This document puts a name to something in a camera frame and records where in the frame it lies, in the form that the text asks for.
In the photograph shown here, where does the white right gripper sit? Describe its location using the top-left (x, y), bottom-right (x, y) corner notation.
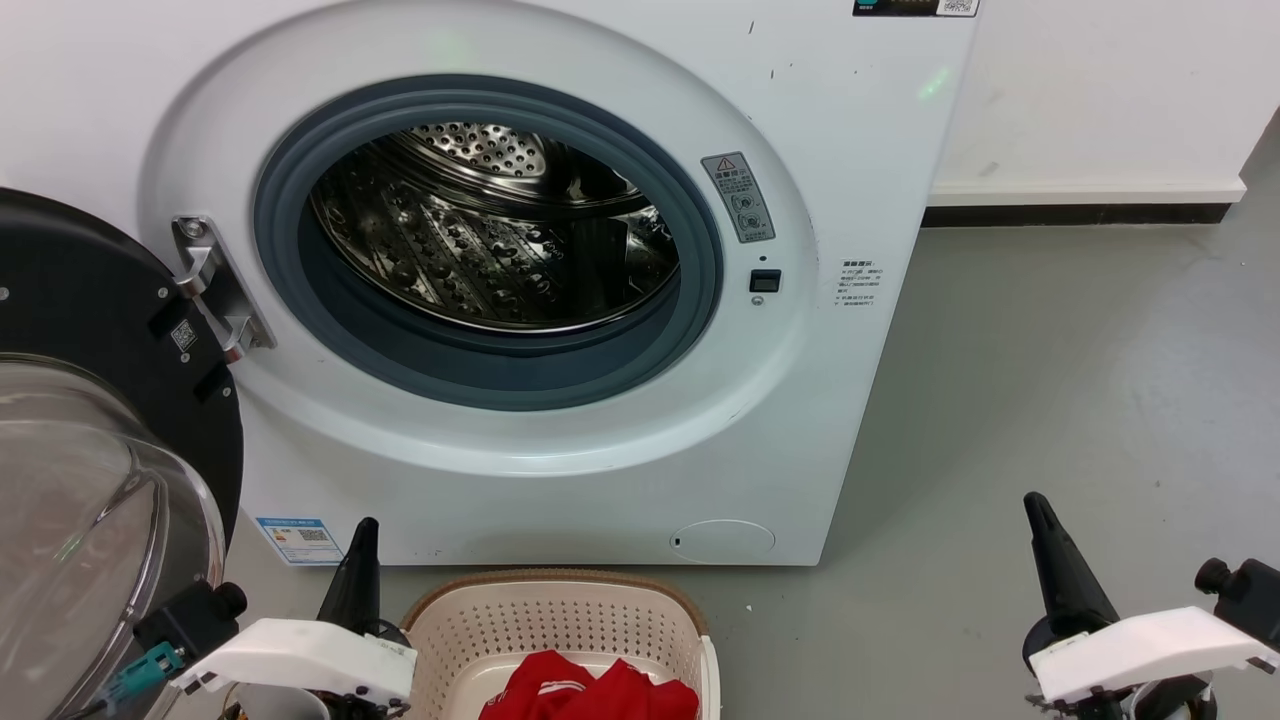
top-left (1022, 492), bottom-right (1280, 703)

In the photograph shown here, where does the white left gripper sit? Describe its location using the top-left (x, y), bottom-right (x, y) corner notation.
top-left (168, 517), bottom-right (418, 709)

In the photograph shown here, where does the red garment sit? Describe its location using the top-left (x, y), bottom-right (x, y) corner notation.
top-left (478, 650), bottom-right (701, 720)

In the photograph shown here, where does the beige perforated plastic laundry basket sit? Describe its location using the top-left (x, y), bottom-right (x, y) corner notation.
top-left (400, 569), bottom-right (721, 720)

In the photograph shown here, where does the metal washer door hinge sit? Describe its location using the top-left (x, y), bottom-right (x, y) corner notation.
top-left (171, 214), bottom-right (277, 364)

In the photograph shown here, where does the black glass washer door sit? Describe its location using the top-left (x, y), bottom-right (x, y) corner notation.
top-left (0, 187), bottom-right (247, 720)

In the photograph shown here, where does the white front-load washing machine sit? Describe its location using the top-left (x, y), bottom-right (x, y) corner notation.
top-left (0, 0), bottom-right (983, 568)

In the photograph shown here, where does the black and white baseboard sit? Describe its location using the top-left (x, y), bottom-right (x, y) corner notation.
top-left (920, 178), bottom-right (1249, 229)

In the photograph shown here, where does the green cable connector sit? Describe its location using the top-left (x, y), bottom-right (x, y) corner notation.
top-left (100, 642), bottom-right (188, 713)

